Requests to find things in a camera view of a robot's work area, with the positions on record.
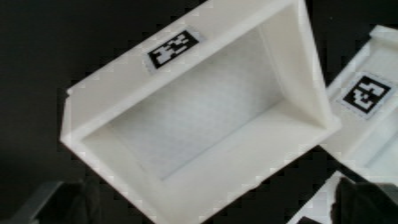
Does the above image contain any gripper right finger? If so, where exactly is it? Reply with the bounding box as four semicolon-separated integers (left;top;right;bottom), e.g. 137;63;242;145
331;177;398;224

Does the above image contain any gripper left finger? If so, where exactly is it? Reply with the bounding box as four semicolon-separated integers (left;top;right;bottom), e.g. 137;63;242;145
6;181;101;224

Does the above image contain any small white drawer with knob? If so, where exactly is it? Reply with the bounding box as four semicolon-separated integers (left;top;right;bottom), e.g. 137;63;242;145
61;0;341;224

